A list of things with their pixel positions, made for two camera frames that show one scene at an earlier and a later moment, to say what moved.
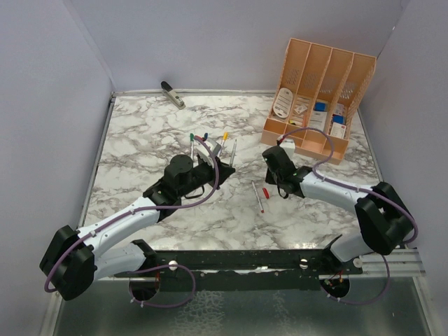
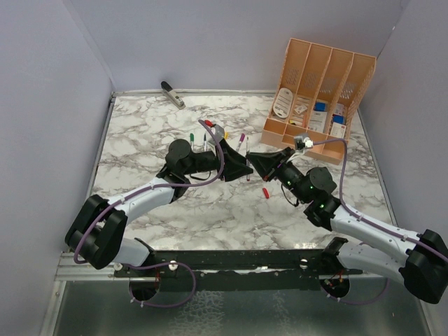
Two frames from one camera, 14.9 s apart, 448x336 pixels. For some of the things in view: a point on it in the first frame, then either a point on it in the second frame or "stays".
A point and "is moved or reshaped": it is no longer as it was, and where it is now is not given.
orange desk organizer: x=318 y=89 stays
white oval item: x=283 y=102 stays
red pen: x=256 y=194 -> x=248 y=162
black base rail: x=236 y=270 stays
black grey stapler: x=171 y=95 stays
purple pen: x=233 y=153 is moved or reshaped
